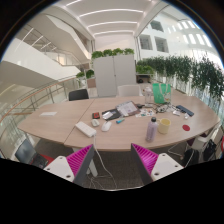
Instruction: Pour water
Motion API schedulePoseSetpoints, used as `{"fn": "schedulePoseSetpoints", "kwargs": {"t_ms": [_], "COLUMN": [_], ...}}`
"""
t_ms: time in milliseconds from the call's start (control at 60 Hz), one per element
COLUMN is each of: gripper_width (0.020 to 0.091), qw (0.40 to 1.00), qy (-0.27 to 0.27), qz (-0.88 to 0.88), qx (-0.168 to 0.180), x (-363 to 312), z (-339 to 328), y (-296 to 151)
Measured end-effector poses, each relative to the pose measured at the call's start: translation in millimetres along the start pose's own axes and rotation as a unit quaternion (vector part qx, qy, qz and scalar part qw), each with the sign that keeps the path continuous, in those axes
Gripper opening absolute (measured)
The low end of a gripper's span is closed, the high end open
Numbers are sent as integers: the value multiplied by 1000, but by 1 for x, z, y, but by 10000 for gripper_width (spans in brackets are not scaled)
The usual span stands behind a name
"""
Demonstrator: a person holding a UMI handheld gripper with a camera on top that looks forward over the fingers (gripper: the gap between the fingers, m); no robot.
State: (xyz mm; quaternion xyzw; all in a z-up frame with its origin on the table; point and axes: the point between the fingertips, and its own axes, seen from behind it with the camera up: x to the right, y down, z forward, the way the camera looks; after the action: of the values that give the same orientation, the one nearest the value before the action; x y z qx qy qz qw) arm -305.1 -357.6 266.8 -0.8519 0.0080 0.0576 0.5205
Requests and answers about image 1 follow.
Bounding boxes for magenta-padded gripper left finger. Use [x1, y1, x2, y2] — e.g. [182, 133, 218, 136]
[44, 144, 96, 187]

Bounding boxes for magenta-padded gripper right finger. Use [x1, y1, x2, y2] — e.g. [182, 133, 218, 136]
[130, 143, 184, 186]

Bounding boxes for purple bottle with black cap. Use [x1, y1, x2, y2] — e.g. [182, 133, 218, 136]
[145, 116, 159, 143]

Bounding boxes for white power strip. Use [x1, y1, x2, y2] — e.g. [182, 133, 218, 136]
[74, 121, 98, 138]

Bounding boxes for pale yellow mug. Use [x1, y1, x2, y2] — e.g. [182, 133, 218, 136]
[157, 118, 172, 135]

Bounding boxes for white computer mouse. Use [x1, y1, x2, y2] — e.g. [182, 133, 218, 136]
[100, 120, 113, 133]

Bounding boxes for colourful sticker sheet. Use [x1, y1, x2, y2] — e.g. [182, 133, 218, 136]
[135, 108, 156, 118]

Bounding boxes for dark grey chair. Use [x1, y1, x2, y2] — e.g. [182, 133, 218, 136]
[14, 138, 50, 169]

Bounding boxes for white paper sheet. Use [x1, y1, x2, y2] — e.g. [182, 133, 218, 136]
[39, 111, 58, 117]

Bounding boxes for sticker-covered grey laptop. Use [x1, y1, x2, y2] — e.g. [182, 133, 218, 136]
[115, 100, 141, 118]

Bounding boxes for black folder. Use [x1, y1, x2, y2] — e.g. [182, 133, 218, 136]
[101, 108, 123, 122]

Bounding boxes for white plastic chair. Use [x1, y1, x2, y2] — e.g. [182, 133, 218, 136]
[191, 124, 222, 154]

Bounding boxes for dark blue phone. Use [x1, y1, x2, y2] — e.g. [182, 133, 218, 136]
[175, 104, 195, 118]

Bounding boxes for black backpack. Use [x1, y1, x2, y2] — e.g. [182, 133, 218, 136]
[203, 139, 218, 163]

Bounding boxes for clear plastic bottle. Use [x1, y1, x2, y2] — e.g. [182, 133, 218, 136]
[143, 85, 154, 106]

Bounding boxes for black chair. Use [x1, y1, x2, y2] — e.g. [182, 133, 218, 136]
[68, 88, 90, 102]

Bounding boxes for green tote bag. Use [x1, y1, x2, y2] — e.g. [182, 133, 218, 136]
[152, 82, 172, 105]

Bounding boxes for glass balcony railing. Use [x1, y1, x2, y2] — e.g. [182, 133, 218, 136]
[0, 75, 78, 158]

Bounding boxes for potted plant in planter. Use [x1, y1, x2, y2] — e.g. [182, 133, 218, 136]
[75, 69, 98, 89]

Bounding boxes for white cabinet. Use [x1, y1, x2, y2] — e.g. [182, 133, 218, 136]
[92, 54, 138, 98]

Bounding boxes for green hedge plants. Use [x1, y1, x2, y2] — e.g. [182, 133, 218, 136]
[135, 54, 224, 101]

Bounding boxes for green plants on cabinet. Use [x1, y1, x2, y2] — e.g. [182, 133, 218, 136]
[90, 47, 135, 60]

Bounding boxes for ceiling light strips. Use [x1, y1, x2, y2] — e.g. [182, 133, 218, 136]
[64, 0, 145, 36]

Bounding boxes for white power cable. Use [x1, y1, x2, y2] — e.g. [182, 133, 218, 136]
[93, 134, 118, 190]

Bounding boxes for black cable tangle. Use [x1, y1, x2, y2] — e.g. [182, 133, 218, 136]
[153, 103, 172, 114]

